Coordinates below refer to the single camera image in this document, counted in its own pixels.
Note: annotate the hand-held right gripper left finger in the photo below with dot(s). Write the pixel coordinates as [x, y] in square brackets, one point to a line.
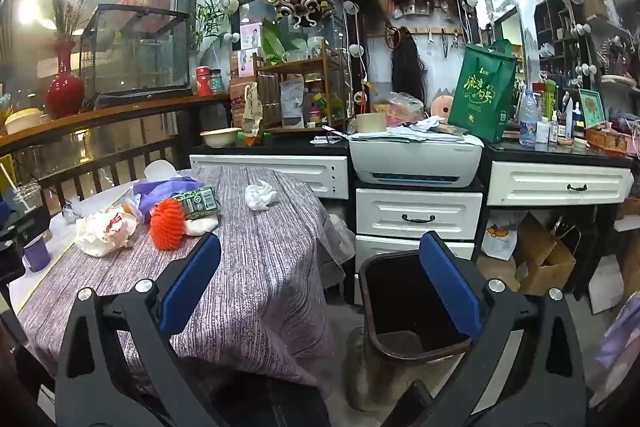
[192, 287]

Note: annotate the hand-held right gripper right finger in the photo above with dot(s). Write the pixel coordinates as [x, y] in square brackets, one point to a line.
[450, 287]

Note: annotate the dark brown trash bin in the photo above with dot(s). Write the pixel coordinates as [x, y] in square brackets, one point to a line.
[395, 292]

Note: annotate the orange spiky ball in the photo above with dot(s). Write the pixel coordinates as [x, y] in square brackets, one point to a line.
[167, 224]

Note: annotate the green drink carton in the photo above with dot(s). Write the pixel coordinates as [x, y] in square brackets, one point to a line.
[197, 202]

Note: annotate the purple plastic bag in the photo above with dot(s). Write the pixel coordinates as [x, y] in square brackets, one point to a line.
[150, 202]

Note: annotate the red-printed paper wrapper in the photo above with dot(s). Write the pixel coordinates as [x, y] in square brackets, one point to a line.
[102, 229]

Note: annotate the white tissue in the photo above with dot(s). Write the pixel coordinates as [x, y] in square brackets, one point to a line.
[260, 196]

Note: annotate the white foam tray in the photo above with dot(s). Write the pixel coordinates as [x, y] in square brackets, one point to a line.
[160, 169]

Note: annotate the crumpled white napkin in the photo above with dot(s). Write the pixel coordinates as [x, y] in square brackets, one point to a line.
[202, 226]

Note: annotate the white cabinet drawer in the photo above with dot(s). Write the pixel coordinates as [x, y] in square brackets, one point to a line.
[395, 247]
[417, 212]

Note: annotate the purple striped tablecloth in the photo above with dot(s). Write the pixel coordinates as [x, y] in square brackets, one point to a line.
[260, 267]

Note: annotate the white bag orange cartoon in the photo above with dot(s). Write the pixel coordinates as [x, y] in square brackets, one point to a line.
[500, 237]

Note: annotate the open cardboard box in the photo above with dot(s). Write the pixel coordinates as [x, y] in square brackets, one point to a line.
[542, 257]

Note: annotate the white printer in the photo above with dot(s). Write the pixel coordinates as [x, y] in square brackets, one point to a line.
[415, 162]

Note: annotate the white drawer with holes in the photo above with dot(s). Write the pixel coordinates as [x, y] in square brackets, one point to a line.
[270, 174]

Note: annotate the small glass jar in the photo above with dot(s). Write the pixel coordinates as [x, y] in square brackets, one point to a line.
[67, 213]

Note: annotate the cream bowl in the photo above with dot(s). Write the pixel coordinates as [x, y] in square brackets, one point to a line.
[220, 138]

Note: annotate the wide white desk drawer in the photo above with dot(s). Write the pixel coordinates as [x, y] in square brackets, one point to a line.
[560, 182]

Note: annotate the white flat carton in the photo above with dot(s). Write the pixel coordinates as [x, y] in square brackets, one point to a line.
[605, 282]

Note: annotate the purple cup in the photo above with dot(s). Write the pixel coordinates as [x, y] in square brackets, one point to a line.
[35, 254]

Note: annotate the stack of papers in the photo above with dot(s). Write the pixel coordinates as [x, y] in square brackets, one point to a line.
[400, 130]

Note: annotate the purple floral cloth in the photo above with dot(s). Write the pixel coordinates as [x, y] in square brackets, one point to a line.
[620, 347]

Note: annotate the beige tape roll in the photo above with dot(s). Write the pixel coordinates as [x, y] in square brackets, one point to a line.
[371, 122]

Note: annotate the clear bag of pink items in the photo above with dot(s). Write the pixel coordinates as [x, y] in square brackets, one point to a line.
[400, 107]

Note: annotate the clear water bottle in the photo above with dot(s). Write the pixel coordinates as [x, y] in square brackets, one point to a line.
[527, 117]

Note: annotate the glass cup with straw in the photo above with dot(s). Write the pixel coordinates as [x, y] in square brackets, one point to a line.
[25, 202]

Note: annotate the beige cloth pouch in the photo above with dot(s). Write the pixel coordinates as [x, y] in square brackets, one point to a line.
[251, 107]

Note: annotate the curved wooden ledge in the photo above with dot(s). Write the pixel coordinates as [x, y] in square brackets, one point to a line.
[125, 109]

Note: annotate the green tote bag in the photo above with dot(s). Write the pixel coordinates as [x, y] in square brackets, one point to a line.
[482, 97]

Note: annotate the red canister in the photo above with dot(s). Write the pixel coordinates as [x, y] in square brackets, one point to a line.
[202, 81]

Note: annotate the teal glass jar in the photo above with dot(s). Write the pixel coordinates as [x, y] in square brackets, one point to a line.
[216, 81]

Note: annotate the brown printed carton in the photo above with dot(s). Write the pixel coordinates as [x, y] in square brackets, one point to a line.
[240, 77]

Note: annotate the woven brown basket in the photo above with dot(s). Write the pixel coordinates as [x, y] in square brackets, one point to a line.
[607, 139]

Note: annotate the black wig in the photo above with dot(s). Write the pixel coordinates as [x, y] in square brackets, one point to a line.
[407, 62]

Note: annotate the green framed picture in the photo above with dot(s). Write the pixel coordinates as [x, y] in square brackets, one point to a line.
[592, 107]

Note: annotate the red vase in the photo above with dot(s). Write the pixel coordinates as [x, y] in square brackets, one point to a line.
[65, 92]

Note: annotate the cream plastic tub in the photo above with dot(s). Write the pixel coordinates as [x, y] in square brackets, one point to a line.
[22, 119]

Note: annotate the glass tank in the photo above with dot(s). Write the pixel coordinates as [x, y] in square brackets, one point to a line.
[135, 52]

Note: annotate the wooden shelf rack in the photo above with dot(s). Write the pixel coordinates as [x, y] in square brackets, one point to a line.
[300, 66]

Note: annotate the vanity mirror with bulbs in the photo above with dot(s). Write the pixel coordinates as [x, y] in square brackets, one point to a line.
[500, 32]

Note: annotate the lion dance head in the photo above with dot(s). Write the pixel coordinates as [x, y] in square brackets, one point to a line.
[300, 2]

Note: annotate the dried grass stems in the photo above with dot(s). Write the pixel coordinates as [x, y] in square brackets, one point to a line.
[72, 7]

